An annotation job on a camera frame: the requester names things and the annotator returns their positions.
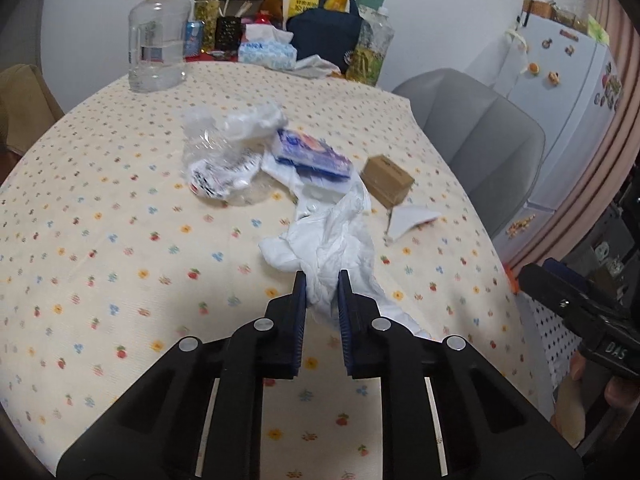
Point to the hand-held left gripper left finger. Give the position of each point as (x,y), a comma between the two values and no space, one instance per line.
(299,310)

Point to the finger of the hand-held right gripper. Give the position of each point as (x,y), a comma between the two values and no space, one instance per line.
(555,285)

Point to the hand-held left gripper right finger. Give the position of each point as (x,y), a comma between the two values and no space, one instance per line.
(344,310)

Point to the white plastic bag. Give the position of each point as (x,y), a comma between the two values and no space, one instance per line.
(335,240)

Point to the white paper piece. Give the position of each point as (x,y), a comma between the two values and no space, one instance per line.
(407,220)

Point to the small cardboard box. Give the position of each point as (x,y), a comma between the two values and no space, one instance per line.
(385,177)

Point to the blue snack packet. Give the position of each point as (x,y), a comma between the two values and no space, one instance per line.
(310,155)

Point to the crushed clear plastic bottle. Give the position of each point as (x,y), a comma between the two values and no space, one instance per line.
(210,145)

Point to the clear plastic bag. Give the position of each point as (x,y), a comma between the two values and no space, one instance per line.
(255,120)

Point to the person's right hand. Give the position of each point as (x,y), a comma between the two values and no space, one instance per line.
(567,405)

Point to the polka dot cloth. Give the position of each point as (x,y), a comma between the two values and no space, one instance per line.
(547,340)

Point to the white fridge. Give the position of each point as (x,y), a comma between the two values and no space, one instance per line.
(560,120)

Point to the grey chair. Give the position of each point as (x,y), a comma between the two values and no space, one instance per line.
(475,125)

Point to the floral tablecloth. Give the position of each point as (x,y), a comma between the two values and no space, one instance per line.
(125,240)

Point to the group of colourful stickers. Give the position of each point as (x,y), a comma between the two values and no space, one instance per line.
(607,85)

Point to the burger fridge magnet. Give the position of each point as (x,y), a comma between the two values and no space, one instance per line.
(534,67)

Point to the white hanging bag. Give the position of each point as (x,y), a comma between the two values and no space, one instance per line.
(515,47)

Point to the white crumpled tissue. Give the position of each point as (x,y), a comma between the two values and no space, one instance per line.
(317,66)

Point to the yellow label plastic bottle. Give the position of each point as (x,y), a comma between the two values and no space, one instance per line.
(370,55)

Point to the blue tissue box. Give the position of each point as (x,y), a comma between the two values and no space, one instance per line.
(265,52)

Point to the black hook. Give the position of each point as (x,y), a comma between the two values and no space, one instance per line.
(522,15)

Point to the navy lunch bag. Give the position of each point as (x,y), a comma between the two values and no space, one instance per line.
(325,35)

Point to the brown box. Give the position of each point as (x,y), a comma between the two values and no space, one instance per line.
(540,9)

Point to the black perforated holder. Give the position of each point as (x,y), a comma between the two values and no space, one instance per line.
(229,32)

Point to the blue drink can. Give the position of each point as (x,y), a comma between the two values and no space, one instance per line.
(194,37)

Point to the red bottle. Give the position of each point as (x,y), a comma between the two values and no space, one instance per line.
(262,18)

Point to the yellow oil bottle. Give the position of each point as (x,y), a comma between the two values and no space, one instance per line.
(206,20)

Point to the brown jar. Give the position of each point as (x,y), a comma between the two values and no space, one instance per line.
(272,6)

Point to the wooden chopsticks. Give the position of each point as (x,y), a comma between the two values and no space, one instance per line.
(237,9)

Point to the large clear water jug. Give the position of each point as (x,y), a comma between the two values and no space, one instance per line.
(155,35)

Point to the tan cloth on chair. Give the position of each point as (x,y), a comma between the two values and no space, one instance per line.
(27,105)

